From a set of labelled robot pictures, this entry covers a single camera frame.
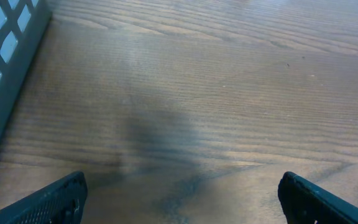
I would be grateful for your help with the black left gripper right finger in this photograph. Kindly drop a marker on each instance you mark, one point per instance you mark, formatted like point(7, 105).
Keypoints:
point(305, 202)

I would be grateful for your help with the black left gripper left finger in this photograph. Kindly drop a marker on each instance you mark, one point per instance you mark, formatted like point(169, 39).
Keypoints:
point(61, 202)

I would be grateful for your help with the dark grey plastic basket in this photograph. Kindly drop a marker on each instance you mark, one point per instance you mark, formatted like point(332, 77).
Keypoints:
point(22, 26)

